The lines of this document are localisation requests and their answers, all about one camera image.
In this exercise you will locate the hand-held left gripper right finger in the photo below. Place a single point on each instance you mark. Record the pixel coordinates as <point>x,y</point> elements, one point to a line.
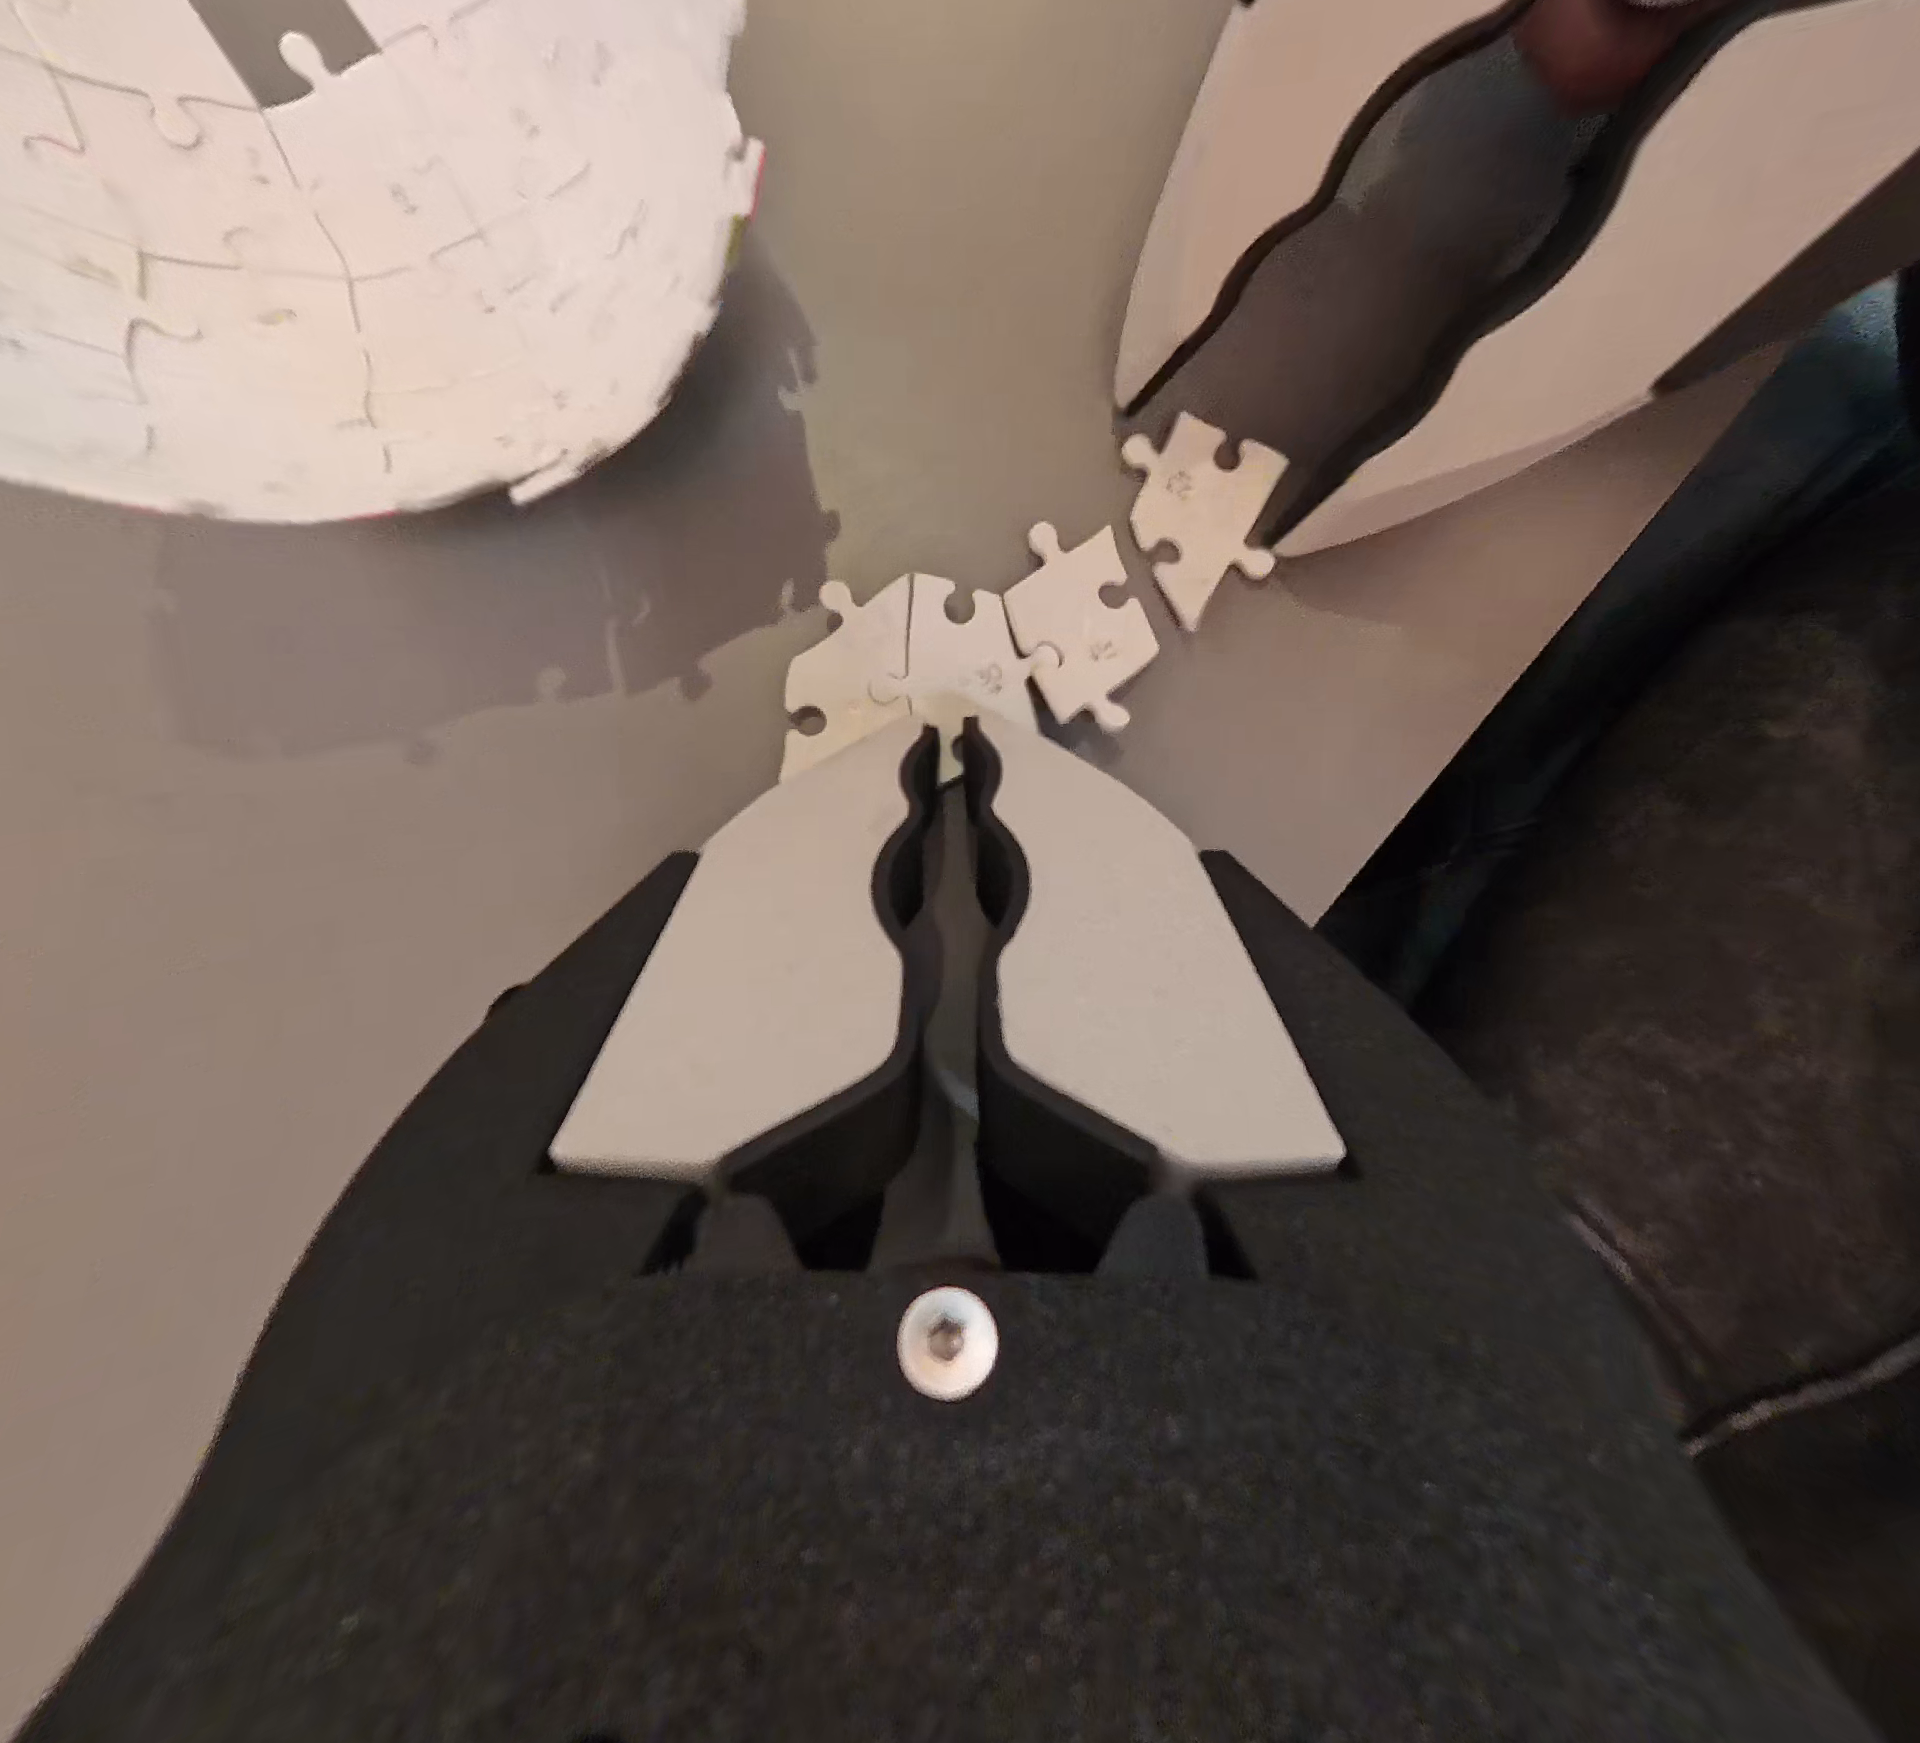
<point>1154,993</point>

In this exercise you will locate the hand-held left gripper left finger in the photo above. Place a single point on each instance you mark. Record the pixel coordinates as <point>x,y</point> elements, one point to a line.
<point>752,993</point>

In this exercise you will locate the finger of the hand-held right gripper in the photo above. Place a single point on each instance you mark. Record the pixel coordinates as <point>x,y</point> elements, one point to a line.
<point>1347,4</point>
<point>1718,243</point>

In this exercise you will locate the joined white puzzle pieces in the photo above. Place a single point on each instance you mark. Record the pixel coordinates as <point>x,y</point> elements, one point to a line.
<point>896,661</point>

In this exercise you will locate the white jigsaw puzzle piece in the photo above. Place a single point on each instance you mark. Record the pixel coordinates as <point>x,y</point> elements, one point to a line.
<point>1200,496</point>
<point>1083,632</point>

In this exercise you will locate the partly built puzzle ball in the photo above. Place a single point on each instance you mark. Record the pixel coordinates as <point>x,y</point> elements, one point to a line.
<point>379,198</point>

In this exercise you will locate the person's right hand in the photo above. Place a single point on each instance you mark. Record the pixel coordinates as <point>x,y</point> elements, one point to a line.
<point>1577,39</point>

